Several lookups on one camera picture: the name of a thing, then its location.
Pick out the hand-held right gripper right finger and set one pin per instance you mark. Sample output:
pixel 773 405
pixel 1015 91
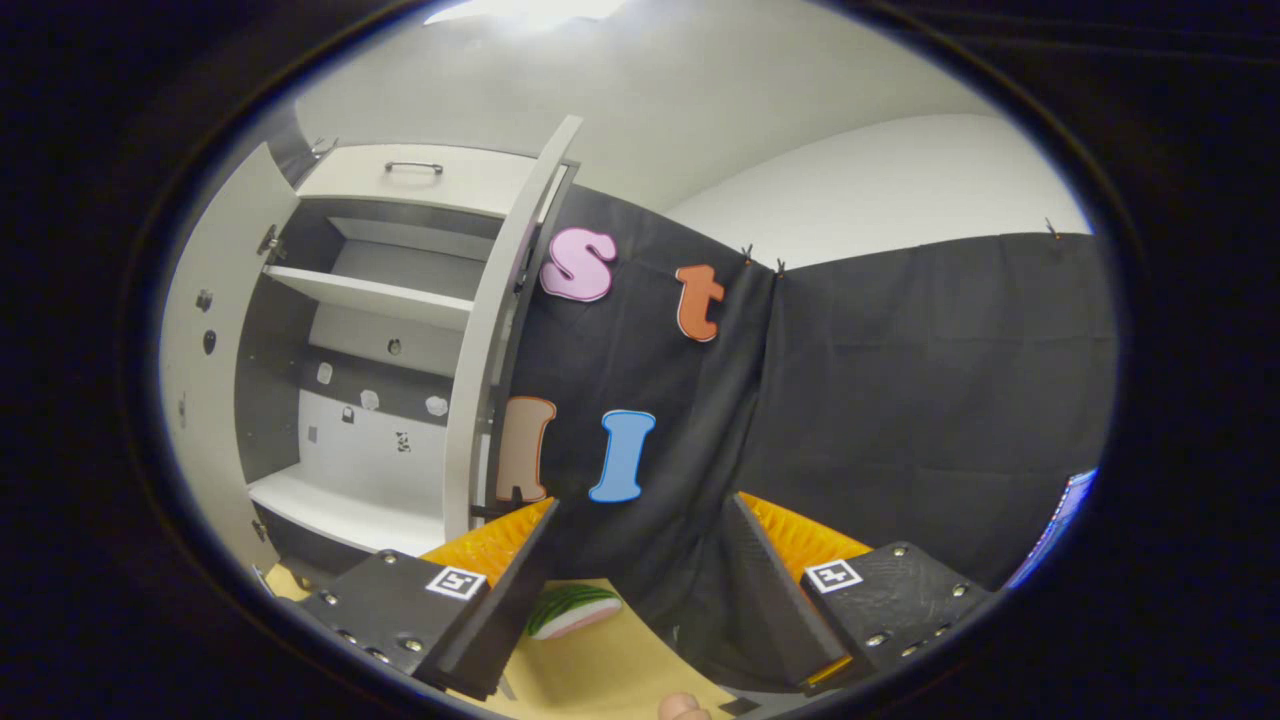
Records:
pixel 775 600

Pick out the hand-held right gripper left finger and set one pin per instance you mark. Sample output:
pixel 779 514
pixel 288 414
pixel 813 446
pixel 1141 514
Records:
pixel 500 600

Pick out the watermelon slice coaster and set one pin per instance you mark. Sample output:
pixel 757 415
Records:
pixel 570 612

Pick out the white cabinet door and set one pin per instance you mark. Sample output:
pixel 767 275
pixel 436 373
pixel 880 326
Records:
pixel 475 380
pixel 215 450

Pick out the white and grey cabinet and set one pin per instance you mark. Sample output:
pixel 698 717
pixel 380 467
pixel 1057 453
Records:
pixel 270 400

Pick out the white cabinet shelf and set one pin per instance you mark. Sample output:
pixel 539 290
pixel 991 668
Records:
pixel 380 295

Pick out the white cabinet drawer front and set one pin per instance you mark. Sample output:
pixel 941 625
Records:
pixel 480 180

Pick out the black backdrop cloth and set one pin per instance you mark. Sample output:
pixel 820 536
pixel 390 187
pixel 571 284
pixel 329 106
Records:
pixel 900 400

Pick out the blue lit screen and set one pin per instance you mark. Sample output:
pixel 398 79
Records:
pixel 1060 520

